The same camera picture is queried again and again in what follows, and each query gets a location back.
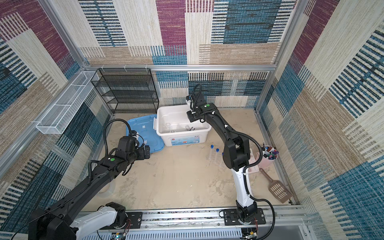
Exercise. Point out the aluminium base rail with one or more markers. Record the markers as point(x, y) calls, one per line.
point(278, 223)

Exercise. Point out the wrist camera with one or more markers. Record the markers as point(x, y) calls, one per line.
point(189, 100)
point(134, 134)

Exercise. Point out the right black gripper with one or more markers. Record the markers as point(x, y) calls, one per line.
point(190, 116)

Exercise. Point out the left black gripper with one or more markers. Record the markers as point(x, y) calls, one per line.
point(141, 150)

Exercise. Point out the pink pen cup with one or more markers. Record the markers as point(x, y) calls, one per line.
point(270, 154)

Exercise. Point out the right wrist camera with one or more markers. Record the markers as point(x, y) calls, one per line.
point(189, 100)

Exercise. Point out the blue plastic bin lid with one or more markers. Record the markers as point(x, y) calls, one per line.
point(144, 126)

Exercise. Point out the white plastic storage bin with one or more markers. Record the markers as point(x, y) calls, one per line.
point(178, 135)

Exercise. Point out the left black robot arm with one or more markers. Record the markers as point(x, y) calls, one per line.
point(60, 221)

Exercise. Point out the white wire mesh basket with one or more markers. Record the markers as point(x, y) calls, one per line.
point(59, 116)

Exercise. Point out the clear test tube rack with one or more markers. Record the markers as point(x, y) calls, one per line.
point(222, 166)

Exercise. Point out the brown slotted plastic scoop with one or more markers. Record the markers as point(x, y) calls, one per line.
point(277, 188)

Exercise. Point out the black wire shelf rack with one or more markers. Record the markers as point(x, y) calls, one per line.
point(129, 90)

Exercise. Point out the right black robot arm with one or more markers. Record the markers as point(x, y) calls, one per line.
point(241, 152)

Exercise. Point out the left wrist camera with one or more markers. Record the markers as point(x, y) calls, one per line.
point(134, 134)

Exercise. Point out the clear tape roll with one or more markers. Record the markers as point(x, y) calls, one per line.
point(107, 190)

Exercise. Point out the blue-capped test tube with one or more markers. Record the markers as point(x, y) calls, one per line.
point(211, 152)
point(216, 156)

